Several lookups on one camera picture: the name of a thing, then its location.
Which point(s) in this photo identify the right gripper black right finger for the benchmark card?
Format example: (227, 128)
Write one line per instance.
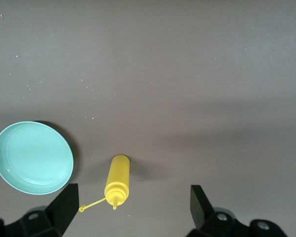
(204, 217)

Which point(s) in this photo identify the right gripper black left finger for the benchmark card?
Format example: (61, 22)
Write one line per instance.
(61, 212)

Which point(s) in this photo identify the yellow mustard squeeze bottle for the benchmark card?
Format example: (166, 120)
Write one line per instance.
(118, 177)

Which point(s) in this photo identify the mint green plate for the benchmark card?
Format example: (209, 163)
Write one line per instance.
(32, 158)

